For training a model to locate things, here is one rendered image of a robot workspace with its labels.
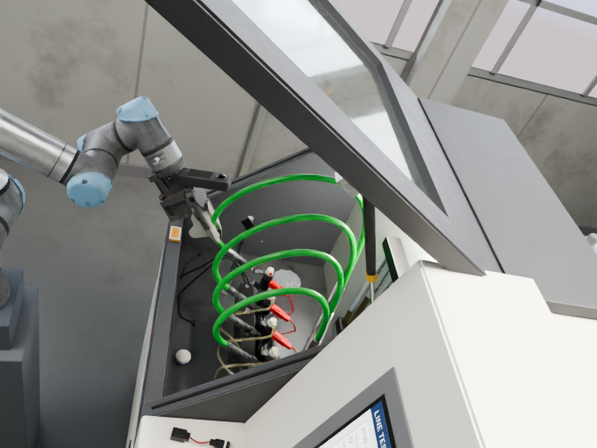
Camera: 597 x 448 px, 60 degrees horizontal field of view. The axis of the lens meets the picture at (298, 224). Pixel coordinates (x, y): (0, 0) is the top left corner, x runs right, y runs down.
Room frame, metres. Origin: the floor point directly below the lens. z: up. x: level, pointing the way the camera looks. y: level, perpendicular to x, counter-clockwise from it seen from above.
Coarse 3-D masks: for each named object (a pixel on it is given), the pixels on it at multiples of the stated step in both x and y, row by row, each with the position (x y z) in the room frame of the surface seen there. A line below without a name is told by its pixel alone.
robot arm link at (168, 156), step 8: (176, 144) 0.92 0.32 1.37; (160, 152) 0.87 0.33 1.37; (168, 152) 0.88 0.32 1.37; (176, 152) 0.90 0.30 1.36; (152, 160) 0.87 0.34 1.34; (160, 160) 0.87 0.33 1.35; (168, 160) 0.87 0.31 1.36; (176, 160) 0.89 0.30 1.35; (152, 168) 0.87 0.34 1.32; (160, 168) 0.86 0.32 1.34; (168, 168) 0.87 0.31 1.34
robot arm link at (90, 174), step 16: (0, 112) 0.71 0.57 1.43; (0, 128) 0.69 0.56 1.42; (16, 128) 0.71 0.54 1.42; (32, 128) 0.73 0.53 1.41; (0, 144) 0.68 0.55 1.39; (16, 144) 0.69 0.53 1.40; (32, 144) 0.71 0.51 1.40; (48, 144) 0.72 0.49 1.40; (64, 144) 0.75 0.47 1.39; (16, 160) 0.69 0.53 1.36; (32, 160) 0.70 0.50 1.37; (48, 160) 0.71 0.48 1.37; (64, 160) 0.72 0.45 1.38; (80, 160) 0.74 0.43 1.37; (96, 160) 0.77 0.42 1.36; (112, 160) 0.81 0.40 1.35; (48, 176) 0.71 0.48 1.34; (64, 176) 0.71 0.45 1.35; (80, 176) 0.72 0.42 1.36; (96, 176) 0.73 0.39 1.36; (112, 176) 0.78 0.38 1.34; (80, 192) 0.71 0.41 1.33; (96, 192) 0.71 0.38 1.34
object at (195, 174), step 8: (184, 168) 0.92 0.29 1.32; (184, 176) 0.88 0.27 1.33; (192, 176) 0.89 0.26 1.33; (200, 176) 0.90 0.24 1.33; (208, 176) 0.90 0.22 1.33; (216, 176) 0.91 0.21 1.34; (224, 176) 0.91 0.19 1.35; (184, 184) 0.88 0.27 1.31; (192, 184) 0.88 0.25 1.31; (200, 184) 0.89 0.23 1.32; (208, 184) 0.89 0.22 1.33; (216, 184) 0.89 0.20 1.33; (224, 184) 0.89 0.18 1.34
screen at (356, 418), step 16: (384, 384) 0.50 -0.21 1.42; (352, 400) 0.51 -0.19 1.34; (368, 400) 0.49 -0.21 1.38; (384, 400) 0.48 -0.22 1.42; (400, 400) 0.47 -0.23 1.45; (336, 416) 0.50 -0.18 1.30; (352, 416) 0.48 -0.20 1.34; (368, 416) 0.47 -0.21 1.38; (384, 416) 0.46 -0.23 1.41; (400, 416) 0.45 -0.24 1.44; (320, 432) 0.49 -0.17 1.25; (336, 432) 0.47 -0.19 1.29; (352, 432) 0.46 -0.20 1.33; (368, 432) 0.45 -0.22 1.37; (384, 432) 0.44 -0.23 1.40; (400, 432) 0.43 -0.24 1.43
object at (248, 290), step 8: (240, 288) 0.96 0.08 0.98; (248, 288) 0.97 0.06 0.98; (248, 296) 0.94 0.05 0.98; (248, 320) 0.87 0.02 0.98; (256, 320) 0.94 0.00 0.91; (240, 336) 0.81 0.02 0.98; (248, 336) 0.82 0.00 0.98; (240, 344) 0.79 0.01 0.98; (248, 344) 0.80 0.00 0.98; (256, 344) 0.87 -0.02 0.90; (248, 352) 0.78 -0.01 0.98; (232, 360) 0.80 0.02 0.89; (240, 360) 0.75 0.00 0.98; (232, 368) 0.78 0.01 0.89; (240, 368) 0.73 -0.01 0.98; (248, 368) 0.74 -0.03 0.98
